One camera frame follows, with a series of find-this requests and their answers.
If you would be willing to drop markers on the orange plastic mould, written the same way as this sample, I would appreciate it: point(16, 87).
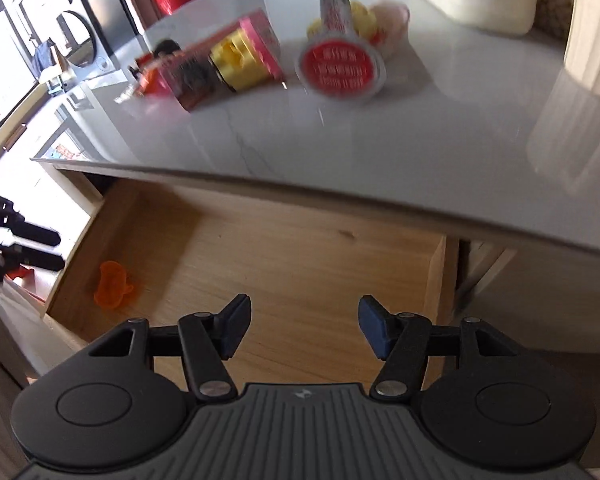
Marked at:
point(111, 282)

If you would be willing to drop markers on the jar of nuts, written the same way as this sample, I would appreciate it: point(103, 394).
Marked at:
point(555, 5)

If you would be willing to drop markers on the silver washing machine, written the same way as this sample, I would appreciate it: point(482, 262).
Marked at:
point(100, 55)

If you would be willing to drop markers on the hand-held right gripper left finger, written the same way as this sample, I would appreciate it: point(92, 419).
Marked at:
point(235, 327)

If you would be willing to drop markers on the red lid flower cup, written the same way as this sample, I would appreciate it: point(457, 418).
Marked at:
point(340, 67)

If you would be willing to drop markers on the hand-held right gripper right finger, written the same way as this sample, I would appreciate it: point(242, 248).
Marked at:
point(375, 325)

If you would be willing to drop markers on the pink box with yellow toy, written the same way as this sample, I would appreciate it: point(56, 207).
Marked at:
point(190, 77)

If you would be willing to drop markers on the yellow plastic mould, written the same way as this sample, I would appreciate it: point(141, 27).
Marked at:
point(235, 60)

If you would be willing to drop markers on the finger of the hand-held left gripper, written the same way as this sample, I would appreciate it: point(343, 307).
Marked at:
point(30, 260)
point(25, 230)

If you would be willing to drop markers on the blue cloth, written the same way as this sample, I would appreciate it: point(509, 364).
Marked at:
point(42, 57)

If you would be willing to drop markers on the wooden drawer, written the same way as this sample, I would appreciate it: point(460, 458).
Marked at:
point(280, 270)

